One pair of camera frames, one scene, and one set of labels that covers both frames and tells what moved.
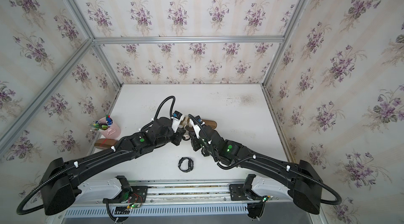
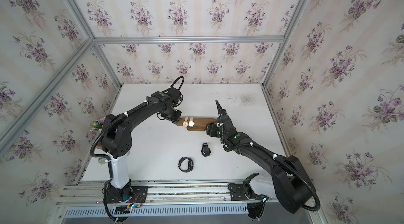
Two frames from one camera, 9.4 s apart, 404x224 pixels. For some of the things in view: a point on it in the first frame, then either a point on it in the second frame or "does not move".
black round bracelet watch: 190,164 does not move
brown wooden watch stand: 211,123 does not move
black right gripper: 195,145 → 211,130
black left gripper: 179,133 → 176,119
